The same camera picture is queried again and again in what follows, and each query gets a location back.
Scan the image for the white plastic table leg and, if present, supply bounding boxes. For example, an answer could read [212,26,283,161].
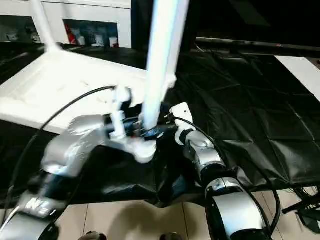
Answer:
[136,0,181,141]
[30,0,63,53]
[162,0,191,89]

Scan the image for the white plastic table top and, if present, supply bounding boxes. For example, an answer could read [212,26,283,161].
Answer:
[0,43,178,165]

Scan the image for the black plastic sheet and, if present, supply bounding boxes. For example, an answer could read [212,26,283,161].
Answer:
[0,41,320,208]

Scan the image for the metal rod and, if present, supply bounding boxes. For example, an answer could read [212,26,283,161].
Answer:
[195,36,320,52]

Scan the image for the white glass-door cabinet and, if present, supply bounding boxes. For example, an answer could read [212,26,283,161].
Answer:
[0,0,133,49]

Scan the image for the black backdrop cloth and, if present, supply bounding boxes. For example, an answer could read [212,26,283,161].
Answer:
[130,0,320,52]

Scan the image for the white flat board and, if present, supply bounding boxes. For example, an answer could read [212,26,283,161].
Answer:
[273,56,320,100]

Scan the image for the black floor object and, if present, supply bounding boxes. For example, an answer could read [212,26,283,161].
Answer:
[296,207,320,234]

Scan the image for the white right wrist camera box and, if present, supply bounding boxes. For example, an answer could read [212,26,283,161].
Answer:
[169,102,195,146]

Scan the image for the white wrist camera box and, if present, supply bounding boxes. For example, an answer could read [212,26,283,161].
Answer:
[169,102,195,146]
[109,85,134,141]

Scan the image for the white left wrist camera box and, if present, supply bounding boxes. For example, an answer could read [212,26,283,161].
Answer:
[109,85,134,141]

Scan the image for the black table frame leg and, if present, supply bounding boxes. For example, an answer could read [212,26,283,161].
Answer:
[281,199,320,215]

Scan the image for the thin black floor cables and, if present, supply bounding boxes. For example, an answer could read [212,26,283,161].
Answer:
[291,185,320,201]

